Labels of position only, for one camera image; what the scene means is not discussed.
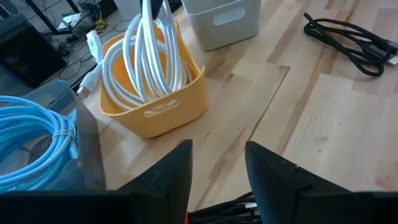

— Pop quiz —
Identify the yellow floor cable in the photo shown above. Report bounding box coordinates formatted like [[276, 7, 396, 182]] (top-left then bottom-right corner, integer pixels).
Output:
[[94, 11, 112, 32]]

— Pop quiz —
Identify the light blue cable coil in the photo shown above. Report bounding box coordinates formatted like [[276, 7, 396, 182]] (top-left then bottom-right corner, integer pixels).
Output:
[[0, 95, 80, 192]]

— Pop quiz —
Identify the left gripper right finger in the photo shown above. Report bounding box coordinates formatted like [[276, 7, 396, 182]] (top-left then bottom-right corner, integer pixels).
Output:
[[244, 141, 376, 224]]

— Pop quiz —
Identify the large black box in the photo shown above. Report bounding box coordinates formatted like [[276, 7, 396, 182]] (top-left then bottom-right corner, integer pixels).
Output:
[[0, 14, 68, 88]]

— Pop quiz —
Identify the thick black cable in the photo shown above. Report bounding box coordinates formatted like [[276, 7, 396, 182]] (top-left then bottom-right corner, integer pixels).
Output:
[[303, 12, 398, 77]]

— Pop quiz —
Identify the white USB cable coil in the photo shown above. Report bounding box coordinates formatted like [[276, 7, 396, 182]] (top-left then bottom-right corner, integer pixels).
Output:
[[76, 0, 193, 111]]

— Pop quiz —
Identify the black cable with red strap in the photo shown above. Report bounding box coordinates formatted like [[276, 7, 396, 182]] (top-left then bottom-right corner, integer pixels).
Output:
[[185, 191, 264, 224]]

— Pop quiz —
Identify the white power strip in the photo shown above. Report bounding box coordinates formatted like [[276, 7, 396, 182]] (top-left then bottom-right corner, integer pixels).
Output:
[[57, 12, 82, 30]]

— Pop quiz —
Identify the black metal frame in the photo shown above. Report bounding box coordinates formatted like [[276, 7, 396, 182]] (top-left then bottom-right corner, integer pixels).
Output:
[[24, 0, 81, 35]]

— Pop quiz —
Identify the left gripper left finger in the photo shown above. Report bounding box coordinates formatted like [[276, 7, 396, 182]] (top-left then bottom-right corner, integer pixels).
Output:
[[118, 139, 193, 224]]

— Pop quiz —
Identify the transparent grey plastic bin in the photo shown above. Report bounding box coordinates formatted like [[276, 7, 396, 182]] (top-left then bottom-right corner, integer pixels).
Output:
[[0, 79, 106, 192]]

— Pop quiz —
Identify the yellow plastic bin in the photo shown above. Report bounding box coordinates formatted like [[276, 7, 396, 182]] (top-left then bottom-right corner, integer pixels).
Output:
[[98, 21, 208, 139]]

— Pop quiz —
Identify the small black box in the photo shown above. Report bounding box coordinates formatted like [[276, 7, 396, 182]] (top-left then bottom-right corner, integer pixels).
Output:
[[79, 0, 118, 19]]

